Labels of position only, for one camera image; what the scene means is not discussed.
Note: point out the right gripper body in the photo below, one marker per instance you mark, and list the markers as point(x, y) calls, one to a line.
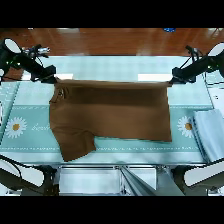
point(181, 74)

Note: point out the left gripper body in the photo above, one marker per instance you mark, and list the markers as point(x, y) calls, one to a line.
point(46, 75)

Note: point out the brown shorts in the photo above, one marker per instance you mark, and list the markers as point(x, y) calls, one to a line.
point(110, 113)

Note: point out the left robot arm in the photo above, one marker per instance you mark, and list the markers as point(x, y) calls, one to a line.
point(20, 61)

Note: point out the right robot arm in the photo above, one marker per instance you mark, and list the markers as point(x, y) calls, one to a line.
point(203, 65)

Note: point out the light blue garment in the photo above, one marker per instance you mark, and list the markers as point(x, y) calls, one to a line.
point(210, 133)

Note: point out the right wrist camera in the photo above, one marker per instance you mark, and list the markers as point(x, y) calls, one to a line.
point(193, 52)

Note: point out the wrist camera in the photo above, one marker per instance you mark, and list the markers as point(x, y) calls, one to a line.
point(37, 51)
point(193, 52)

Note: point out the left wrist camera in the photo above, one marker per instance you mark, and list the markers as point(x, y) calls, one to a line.
point(37, 51)

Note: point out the silver frame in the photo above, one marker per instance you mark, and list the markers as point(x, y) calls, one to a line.
point(141, 186)

